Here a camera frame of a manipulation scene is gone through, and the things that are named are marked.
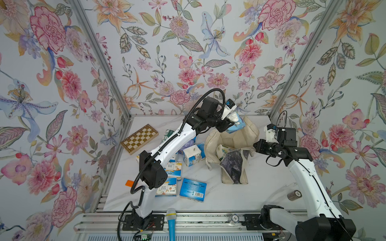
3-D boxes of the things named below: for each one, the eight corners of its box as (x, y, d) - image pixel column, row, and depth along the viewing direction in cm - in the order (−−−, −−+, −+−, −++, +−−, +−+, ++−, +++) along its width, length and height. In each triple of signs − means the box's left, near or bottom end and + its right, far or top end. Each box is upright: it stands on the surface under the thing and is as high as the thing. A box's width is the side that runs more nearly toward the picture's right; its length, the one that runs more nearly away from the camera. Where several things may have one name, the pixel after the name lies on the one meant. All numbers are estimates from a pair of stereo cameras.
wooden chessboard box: (121, 146, 107) (119, 142, 103) (148, 127, 118) (147, 123, 114) (131, 156, 102) (129, 152, 98) (159, 135, 113) (157, 131, 109)
